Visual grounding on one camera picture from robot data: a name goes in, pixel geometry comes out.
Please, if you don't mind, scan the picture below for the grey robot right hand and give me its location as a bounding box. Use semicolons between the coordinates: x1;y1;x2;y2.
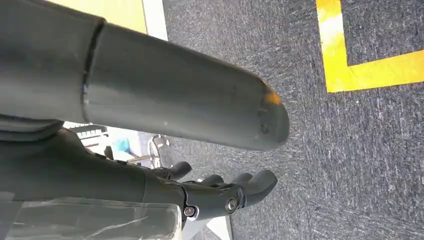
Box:
0;0;291;229

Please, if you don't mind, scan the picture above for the white table leg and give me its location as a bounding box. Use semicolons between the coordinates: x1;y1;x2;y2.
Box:
142;0;169;42

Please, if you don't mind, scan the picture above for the clear plastic cover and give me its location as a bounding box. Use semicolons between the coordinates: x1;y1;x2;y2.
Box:
0;197;182;240

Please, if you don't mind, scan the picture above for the yellow floor tape mark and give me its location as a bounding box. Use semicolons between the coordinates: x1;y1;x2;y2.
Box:
315;0;424;94

